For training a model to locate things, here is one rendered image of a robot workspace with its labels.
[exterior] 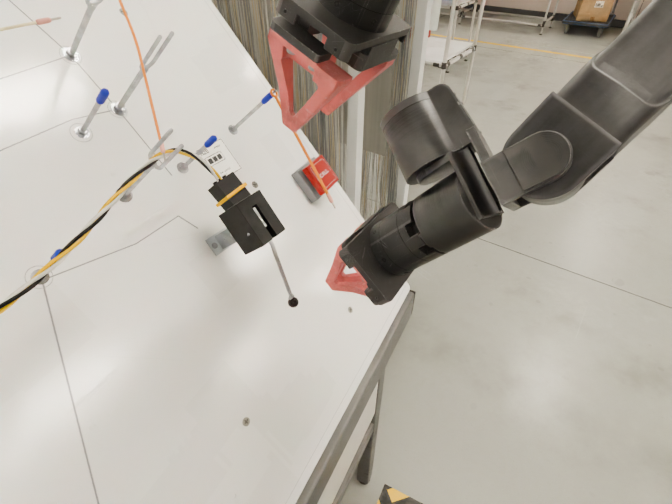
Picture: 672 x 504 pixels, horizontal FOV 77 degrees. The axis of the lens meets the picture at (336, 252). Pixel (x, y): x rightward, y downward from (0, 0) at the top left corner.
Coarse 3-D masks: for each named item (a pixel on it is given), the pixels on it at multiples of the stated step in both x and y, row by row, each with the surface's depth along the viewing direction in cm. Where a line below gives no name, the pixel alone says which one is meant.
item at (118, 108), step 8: (160, 40) 40; (168, 40) 41; (152, 48) 41; (160, 48) 42; (144, 64) 42; (152, 64) 44; (136, 80) 45; (128, 88) 46; (128, 96) 47; (112, 104) 49; (120, 104) 49; (120, 112) 50
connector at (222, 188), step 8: (224, 176) 49; (232, 176) 49; (216, 184) 47; (224, 184) 47; (232, 184) 48; (240, 184) 49; (216, 192) 48; (224, 192) 47; (240, 192) 49; (248, 192) 49; (216, 200) 48; (232, 200) 48; (240, 200) 48; (224, 208) 49
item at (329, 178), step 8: (320, 160) 67; (304, 168) 65; (320, 168) 66; (328, 168) 68; (312, 176) 65; (320, 176) 66; (328, 176) 67; (336, 176) 69; (312, 184) 66; (320, 184) 65; (328, 184) 67; (320, 192) 66
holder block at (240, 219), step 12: (240, 204) 47; (252, 204) 48; (264, 204) 49; (228, 216) 48; (240, 216) 47; (252, 216) 48; (264, 216) 49; (276, 216) 50; (228, 228) 49; (240, 228) 48; (252, 228) 47; (264, 228) 48; (276, 228) 49; (240, 240) 49; (252, 240) 48; (264, 240) 48
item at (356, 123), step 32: (224, 0) 102; (256, 0) 94; (416, 0) 113; (256, 32) 99; (416, 32) 112; (256, 64) 103; (416, 64) 117; (352, 96) 97; (384, 96) 130; (320, 128) 102; (352, 128) 101; (352, 160) 107; (352, 192) 113; (384, 192) 153
